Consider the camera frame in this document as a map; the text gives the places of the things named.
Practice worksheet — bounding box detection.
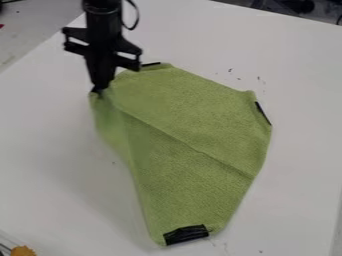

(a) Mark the green cloth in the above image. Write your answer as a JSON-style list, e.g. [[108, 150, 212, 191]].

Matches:
[[88, 61, 274, 248]]

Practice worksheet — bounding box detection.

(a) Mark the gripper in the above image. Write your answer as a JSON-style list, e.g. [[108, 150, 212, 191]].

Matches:
[[60, 13, 145, 94]]

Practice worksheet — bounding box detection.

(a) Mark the yellow toy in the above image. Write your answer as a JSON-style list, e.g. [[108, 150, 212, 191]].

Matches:
[[9, 245, 38, 256]]

